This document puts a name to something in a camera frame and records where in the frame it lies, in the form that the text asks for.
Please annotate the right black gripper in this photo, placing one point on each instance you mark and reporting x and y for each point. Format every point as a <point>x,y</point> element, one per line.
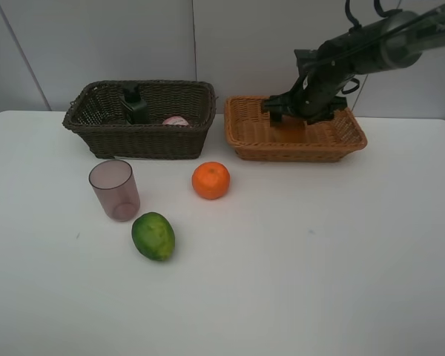
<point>324,94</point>

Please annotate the red yellow apple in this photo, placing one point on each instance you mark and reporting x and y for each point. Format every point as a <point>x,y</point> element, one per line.
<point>289,130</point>

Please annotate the orange mandarin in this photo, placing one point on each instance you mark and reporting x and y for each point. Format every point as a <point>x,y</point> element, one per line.
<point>211,180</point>

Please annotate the pink spray bottle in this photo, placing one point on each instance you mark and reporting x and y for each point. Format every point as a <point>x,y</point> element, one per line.
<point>176,120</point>

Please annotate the black pump bottle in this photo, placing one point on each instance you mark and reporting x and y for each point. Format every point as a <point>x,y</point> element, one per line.
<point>134,106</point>

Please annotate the green mango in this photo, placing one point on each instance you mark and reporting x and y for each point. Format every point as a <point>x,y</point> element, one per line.
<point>153,236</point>

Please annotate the translucent pink plastic cup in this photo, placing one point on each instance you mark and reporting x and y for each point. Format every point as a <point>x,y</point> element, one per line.
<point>115,187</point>

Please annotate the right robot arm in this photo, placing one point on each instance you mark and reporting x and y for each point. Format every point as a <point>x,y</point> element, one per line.
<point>397,41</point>

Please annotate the orange wicker basket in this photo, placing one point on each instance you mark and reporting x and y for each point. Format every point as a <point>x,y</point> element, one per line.
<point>248,131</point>

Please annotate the dark brown wicker basket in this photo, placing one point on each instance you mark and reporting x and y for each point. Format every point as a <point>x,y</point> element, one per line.
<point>96,117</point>

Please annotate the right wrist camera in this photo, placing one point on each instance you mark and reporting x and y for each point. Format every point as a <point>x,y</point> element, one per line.
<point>307,62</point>

